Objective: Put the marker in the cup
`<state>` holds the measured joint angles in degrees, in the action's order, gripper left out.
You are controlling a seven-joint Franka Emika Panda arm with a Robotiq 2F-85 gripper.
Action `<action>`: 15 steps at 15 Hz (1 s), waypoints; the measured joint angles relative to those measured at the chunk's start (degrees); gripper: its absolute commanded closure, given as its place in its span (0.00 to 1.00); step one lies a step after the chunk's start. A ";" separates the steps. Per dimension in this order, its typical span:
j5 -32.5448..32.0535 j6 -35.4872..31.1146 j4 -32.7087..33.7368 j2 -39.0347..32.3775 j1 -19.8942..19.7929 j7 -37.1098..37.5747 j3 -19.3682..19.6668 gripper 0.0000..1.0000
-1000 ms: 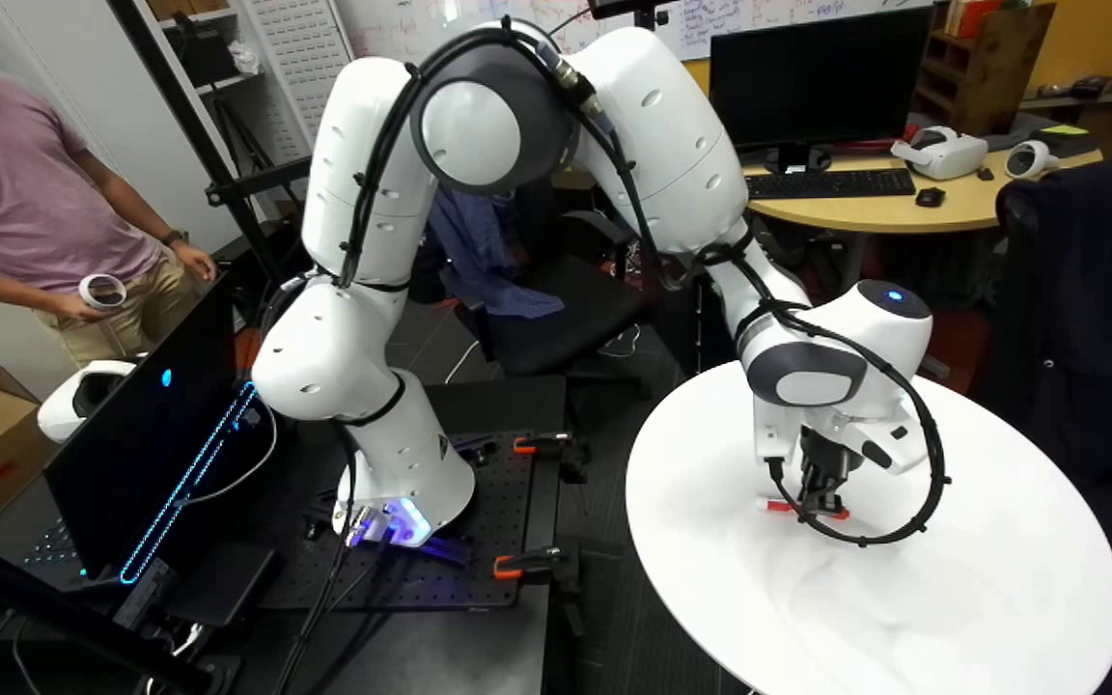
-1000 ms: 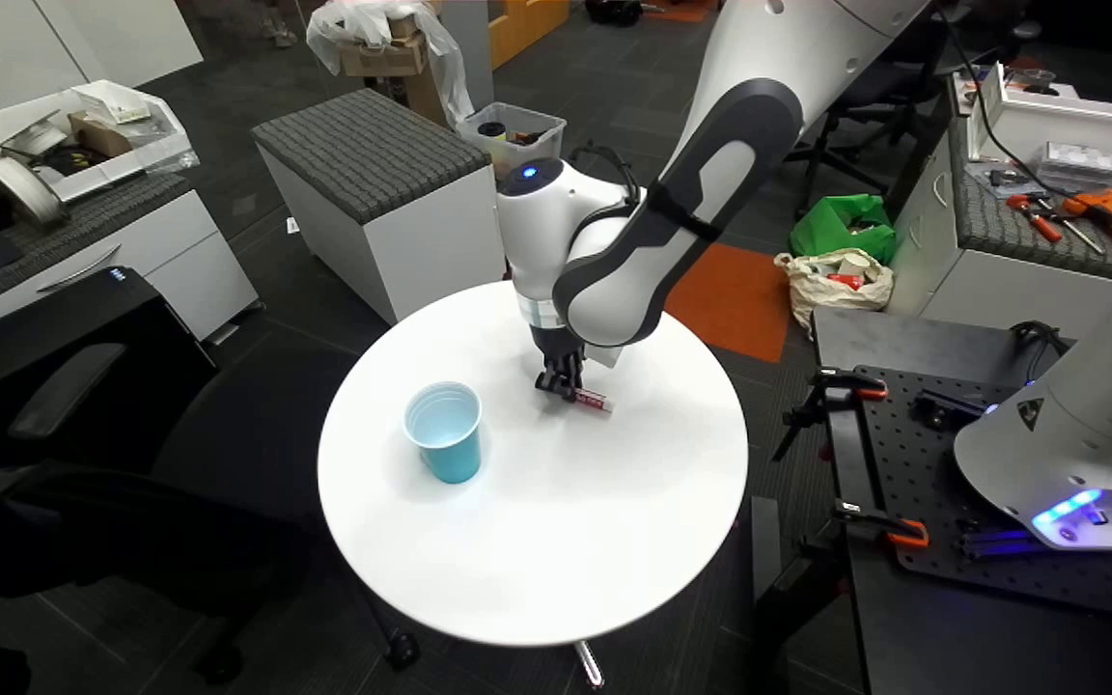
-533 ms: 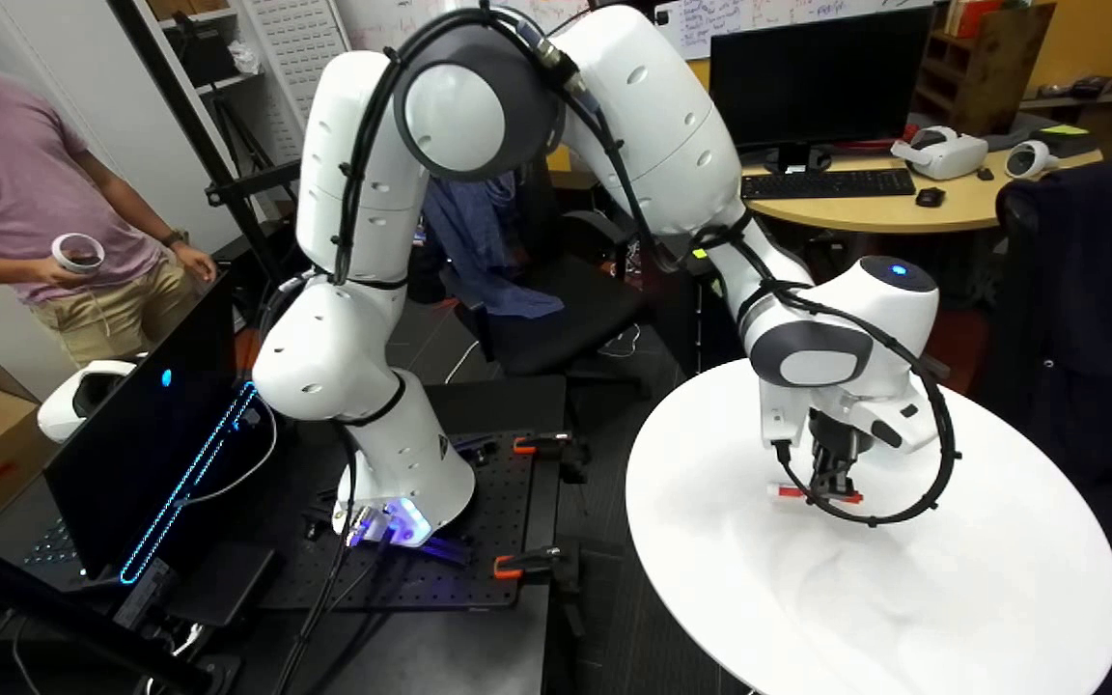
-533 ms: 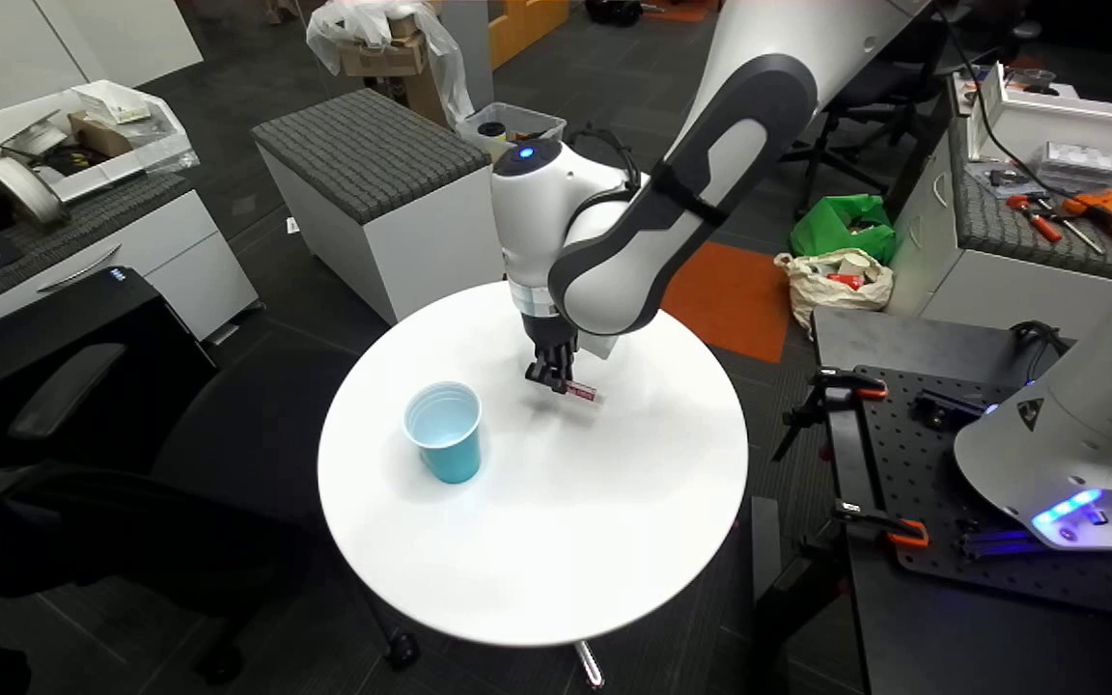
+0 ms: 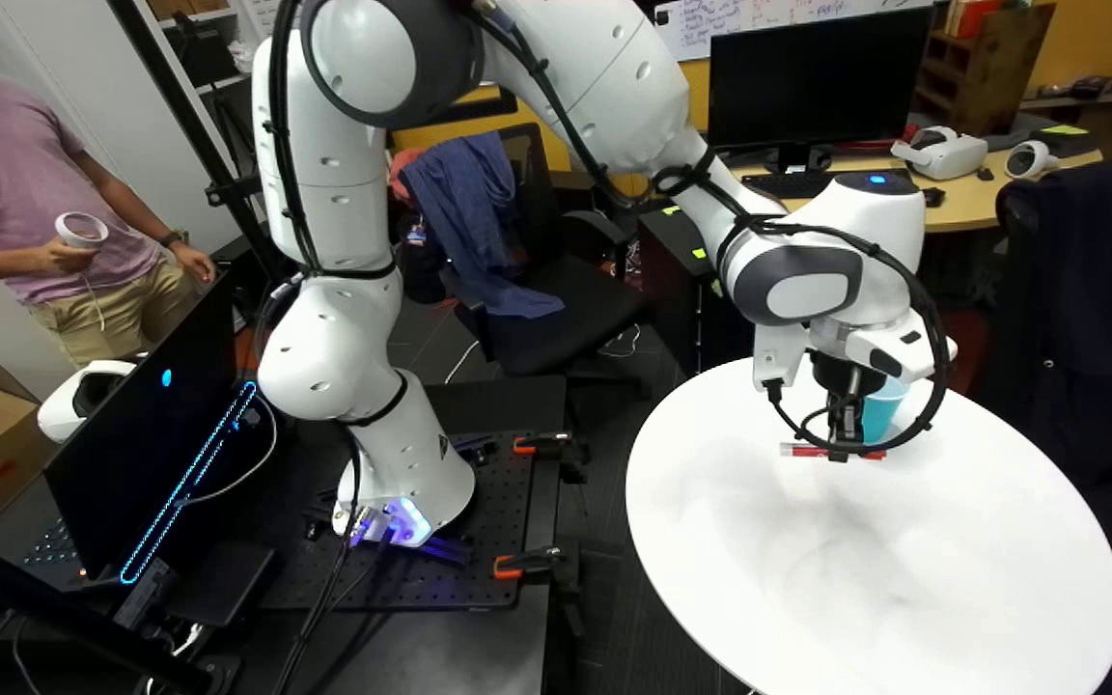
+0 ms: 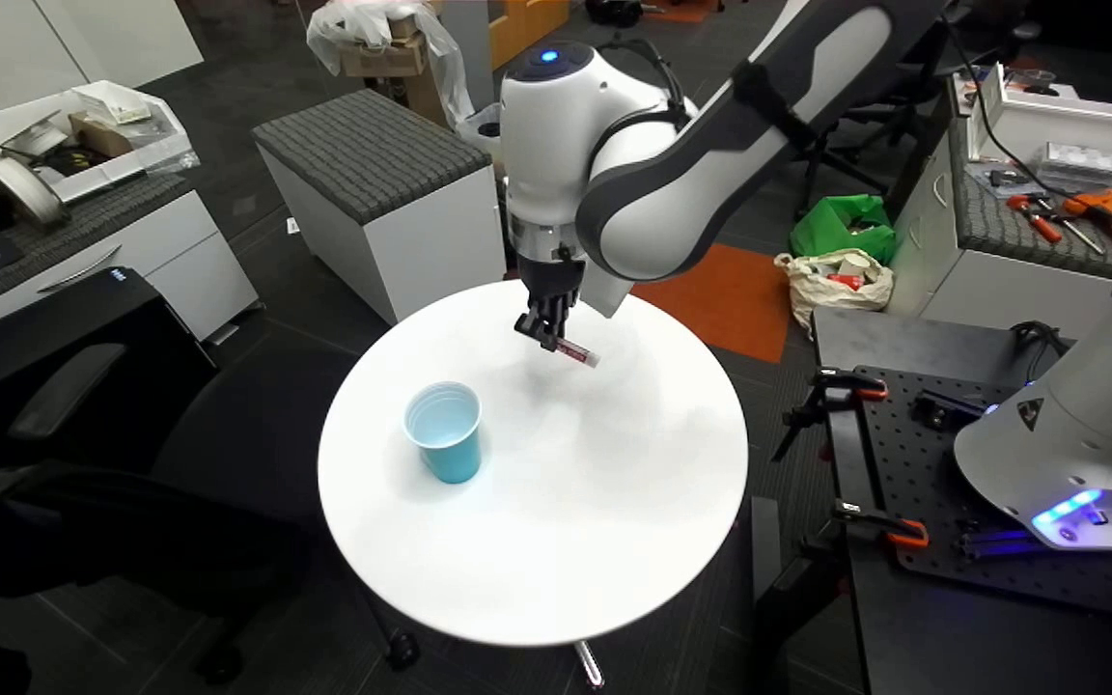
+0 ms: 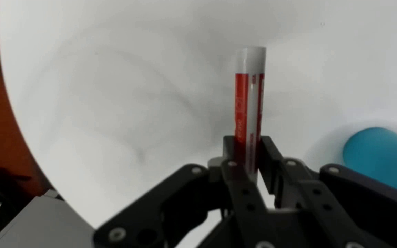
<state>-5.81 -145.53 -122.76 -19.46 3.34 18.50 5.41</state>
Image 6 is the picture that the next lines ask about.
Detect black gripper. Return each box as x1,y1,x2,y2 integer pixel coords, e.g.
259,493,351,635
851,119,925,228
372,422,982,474
511,247,588,354

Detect red and white marker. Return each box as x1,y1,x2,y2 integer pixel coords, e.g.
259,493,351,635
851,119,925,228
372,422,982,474
552,336,602,372

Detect light blue plastic cup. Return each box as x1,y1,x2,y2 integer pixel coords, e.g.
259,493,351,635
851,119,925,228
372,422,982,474
396,379,486,491

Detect white cabinet grey cushion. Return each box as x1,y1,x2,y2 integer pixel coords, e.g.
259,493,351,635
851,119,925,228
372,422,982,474
251,85,511,328

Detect white tote bag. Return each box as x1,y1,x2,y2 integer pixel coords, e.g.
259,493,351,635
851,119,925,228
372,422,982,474
773,245,898,345

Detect black clamp orange tips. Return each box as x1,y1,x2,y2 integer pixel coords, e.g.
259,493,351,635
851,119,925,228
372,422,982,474
831,493,936,561
770,363,897,469

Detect green bag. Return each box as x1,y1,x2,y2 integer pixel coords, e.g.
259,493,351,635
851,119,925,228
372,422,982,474
785,189,902,269

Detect white plastic bag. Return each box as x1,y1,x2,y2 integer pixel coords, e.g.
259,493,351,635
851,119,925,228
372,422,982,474
301,0,479,129

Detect white drawer desk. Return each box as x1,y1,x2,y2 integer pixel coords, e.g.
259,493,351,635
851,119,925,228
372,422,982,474
0,161,268,354

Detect black perforated breadboard plate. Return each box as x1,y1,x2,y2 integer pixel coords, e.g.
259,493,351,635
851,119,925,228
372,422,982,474
821,363,1112,631

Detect white cabinet with tools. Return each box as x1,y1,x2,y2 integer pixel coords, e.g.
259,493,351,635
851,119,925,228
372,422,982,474
889,57,1112,341

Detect black office chair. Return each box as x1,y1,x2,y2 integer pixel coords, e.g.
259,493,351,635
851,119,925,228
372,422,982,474
0,258,374,687

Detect white tray with clutter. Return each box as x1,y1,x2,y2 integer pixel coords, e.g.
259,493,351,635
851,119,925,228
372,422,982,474
0,76,202,211

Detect beige tape roll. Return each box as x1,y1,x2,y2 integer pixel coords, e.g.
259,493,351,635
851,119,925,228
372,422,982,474
0,152,64,231

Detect small white box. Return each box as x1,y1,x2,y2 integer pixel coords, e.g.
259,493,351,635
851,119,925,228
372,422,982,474
1035,139,1112,195

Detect orange hand tool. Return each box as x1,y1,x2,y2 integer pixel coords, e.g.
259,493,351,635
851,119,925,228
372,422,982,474
1053,183,1112,254

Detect orange handled screwdriver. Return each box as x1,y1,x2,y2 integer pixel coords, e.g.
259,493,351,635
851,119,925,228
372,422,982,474
1004,189,1069,250

